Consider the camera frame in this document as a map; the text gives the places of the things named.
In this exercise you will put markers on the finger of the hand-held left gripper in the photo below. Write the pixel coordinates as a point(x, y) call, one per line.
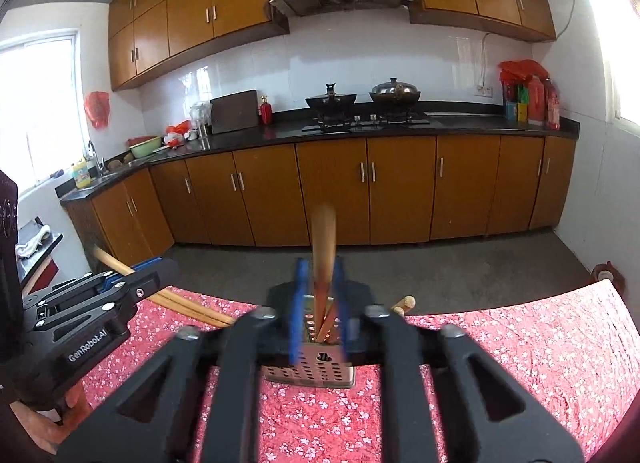
point(115, 280)
point(150, 280)

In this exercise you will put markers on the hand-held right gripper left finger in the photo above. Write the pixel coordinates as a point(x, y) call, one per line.
point(296, 313)

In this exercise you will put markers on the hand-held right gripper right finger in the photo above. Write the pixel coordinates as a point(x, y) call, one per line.
point(341, 313)

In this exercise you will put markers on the perforated metal utensil holder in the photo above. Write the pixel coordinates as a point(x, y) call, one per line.
point(320, 368)

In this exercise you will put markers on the person's left hand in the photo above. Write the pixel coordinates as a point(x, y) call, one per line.
point(40, 428)

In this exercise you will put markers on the dark side table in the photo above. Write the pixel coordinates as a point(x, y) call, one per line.
point(45, 263)

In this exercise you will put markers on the white cloth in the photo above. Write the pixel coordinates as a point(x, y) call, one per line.
point(32, 243)

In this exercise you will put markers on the yellow detergent bottle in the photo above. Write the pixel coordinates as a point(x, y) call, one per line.
point(82, 174)

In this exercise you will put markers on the steel faucet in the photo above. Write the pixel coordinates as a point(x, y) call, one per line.
point(95, 155)

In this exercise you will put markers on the green basin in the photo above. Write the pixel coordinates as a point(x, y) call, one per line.
point(146, 149)

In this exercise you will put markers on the wooden lower kitchen cabinets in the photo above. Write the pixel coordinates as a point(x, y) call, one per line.
point(400, 188)

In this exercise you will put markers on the red and white bag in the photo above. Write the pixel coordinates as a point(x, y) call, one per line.
point(179, 135)

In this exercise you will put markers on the red floral tablecloth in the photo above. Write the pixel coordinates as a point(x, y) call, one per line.
point(500, 368)

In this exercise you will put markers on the red plastic bag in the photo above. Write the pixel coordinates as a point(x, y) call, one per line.
point(96, 110)

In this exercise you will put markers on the dark cutting board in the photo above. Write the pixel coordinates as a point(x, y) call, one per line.
point(234, 113)

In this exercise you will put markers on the kitchen window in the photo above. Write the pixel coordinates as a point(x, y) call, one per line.
point(625, 43)
point(35, 108)

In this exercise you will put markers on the gas stove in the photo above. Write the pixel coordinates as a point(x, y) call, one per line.
point(365, 122)

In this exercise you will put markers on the black wok with lid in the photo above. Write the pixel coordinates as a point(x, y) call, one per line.
point(331, 100)

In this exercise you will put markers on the wok with steel lid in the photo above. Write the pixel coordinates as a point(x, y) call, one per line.
point(395, 93)

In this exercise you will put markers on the black kitchen countertop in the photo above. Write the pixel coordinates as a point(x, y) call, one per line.
point(475, 123)

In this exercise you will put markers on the brown round object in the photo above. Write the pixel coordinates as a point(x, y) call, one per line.
point(607, 277)

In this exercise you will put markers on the red bag with bottles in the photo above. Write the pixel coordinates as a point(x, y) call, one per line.
point(522, 88)

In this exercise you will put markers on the red oil bottle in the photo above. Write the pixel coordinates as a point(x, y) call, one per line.
point(552, 108)

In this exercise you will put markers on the wall outlet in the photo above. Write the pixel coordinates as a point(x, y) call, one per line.
point(483, 91)

